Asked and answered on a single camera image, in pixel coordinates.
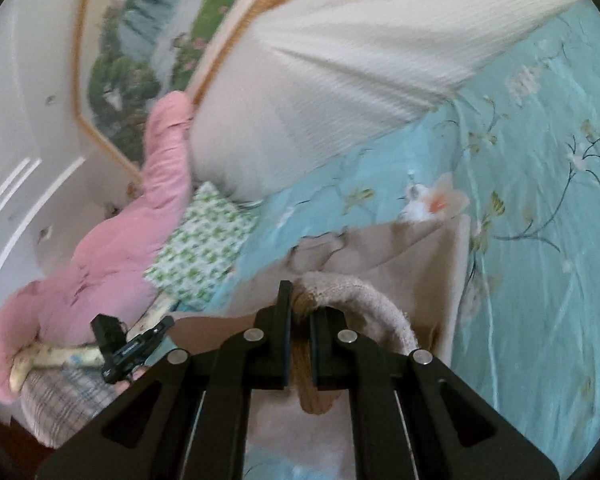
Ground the plaid fabric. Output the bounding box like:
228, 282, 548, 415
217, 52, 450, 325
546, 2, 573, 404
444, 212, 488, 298
20, 367, 118, 448

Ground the green white checkered pillow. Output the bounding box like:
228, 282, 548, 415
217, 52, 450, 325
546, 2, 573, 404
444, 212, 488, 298
144, 182, 258, 311

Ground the striped white duvet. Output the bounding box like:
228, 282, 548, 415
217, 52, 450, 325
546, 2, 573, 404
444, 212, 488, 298
189, 0, 580, 203

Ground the pink quilt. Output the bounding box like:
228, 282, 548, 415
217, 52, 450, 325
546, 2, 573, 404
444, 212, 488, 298
0, 91, 194, 404

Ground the framed landscape painting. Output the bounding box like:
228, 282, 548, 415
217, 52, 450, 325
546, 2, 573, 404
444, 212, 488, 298
72, 0, 287, 180

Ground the yellow floral fabric roll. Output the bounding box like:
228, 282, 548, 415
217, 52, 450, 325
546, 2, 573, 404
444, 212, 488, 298
9, 292, 178, 393

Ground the teal floral bed sheet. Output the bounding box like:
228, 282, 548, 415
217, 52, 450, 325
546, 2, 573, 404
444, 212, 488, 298
172, 0, 600, 480

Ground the beige knit sweater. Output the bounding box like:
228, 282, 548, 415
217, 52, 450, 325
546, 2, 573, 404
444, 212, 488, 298
169, 214, 469, 479

